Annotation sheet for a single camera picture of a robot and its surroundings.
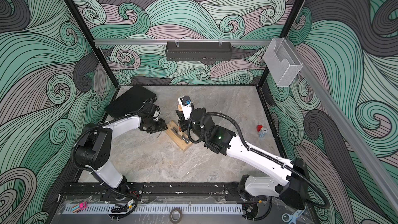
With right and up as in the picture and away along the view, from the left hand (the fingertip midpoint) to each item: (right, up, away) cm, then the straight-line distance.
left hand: (163, 127), depth 93 cm
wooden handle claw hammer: (+12, -1, -12) cm, 17 cm away
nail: (-3, -5, 0) cm, 6 cm away
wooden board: (+8, -2, -5) cm, 9 cm away
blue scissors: (+62, -35, -27) cm, 76 cm away
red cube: (+61, -2, +6) cm, 61 cm away
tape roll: (+11, -35, -25) cm, 44 cm away
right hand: (+11, +12, -26) cm, 31 cm away
